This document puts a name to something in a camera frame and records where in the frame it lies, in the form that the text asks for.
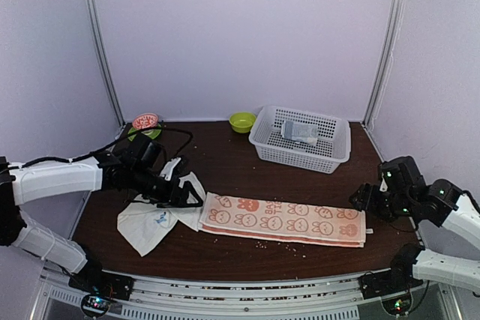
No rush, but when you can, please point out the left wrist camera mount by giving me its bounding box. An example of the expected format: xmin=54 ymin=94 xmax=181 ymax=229
xmin=160 ymin=156 xmax=188 ymax=181

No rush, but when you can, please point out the orange bunny pattern towel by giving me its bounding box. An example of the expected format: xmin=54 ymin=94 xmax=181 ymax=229
xmin=199 ymin=193 xmax=367 ymax=248

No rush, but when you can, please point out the white plastic perforated basket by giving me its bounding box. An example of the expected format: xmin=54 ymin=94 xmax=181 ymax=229
xmin=249 ymin=106 xmax=351 ymax=174

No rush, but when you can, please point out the red patterned bowl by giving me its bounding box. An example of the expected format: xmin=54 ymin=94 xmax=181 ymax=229
xmin=132 ymin=113 xmax=159 ymax=130

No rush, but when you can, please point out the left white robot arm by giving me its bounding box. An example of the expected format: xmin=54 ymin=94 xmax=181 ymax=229
xmin=1 ymin=134 xmax=206 ymax=293

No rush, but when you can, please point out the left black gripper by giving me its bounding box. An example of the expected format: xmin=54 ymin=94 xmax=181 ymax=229
xmin=130 ymin=166 xmax=203 ymax=208

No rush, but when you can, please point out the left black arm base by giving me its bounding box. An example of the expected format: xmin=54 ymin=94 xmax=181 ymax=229
xmin=66 ymin=259 xmax=134 ymax=301

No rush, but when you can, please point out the white towel blue print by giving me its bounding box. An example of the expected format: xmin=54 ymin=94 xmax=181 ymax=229
xmin=117 ymin=195 xmax=203 ymax=257

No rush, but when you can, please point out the green plate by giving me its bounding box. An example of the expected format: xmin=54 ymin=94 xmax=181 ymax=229
xmin=127 ymin=123 xmax=162 ymax=142

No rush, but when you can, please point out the small green bowl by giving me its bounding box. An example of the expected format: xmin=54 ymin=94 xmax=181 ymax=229
xmin=229 ymin=112 xmax=257 ymax=133

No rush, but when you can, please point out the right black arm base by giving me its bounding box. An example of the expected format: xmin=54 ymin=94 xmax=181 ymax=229
xmin=358 ymin=244 xmax=424 ymax=300

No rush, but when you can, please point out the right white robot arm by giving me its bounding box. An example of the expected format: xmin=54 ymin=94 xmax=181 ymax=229
xmin=349 ymin=156 xmax=479 ymax=298

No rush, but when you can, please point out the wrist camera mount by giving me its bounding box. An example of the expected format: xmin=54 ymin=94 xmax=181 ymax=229
xmin=379 ymin=173 xmax=388 ymax=192
xmin=160 ymin=156 xmax=188 ymax=181

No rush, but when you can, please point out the front aluminium rail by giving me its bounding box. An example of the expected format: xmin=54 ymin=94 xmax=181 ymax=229
xmin=37 ymin=254 xmax=461 ymax=320

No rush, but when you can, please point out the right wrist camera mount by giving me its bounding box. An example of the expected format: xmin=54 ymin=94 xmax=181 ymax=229
xmin=379 ymin=173 xmax=388 ymax=192

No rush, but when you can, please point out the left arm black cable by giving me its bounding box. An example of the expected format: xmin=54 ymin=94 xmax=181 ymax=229
xmin=18 ymin=124 xmax=194 ymax=171

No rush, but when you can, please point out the aluminium frame post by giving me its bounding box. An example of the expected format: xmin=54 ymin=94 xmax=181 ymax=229
xmin=363 ymin=0 xmax=404 ymax=131
xmin=85 ymin=0 xmax=125 ymax=127

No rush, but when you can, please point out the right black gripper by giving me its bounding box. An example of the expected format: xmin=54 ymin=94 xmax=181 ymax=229
xmin=349 ymin=184 xmax=414 ymax=223

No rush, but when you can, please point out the left aluminium frame post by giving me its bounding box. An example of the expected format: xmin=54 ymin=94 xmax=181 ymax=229
xmin=85 ymin=0 xmax=125 ymax=127

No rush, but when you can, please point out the right aluminium frame post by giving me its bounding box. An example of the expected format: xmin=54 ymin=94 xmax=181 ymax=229
xmin=363 ymin=0 xmax=404 ymax=131

